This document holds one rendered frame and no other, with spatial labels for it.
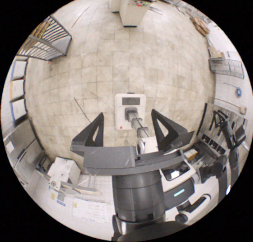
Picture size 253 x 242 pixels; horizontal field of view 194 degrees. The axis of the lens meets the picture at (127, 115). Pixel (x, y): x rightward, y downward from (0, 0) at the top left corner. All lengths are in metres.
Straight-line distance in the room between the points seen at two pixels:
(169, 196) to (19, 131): 3.12
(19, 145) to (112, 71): 3.21
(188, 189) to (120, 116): 1.18
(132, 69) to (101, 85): 0.65
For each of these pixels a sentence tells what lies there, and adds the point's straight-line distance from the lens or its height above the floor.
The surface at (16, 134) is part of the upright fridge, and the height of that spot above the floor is 0.89.
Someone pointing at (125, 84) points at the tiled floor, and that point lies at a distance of 1.42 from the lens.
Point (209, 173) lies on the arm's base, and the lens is 0.54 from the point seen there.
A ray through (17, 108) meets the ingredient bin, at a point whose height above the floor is 0.46.
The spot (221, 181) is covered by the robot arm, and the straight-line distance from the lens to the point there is 0.56.
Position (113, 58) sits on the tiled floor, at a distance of 1.53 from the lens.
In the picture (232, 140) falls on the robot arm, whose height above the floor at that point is 1.44.
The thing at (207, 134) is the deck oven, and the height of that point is 0.52.
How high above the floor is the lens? 1.40
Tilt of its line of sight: 68 degrees down
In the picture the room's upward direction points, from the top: 155 degrees clockwise
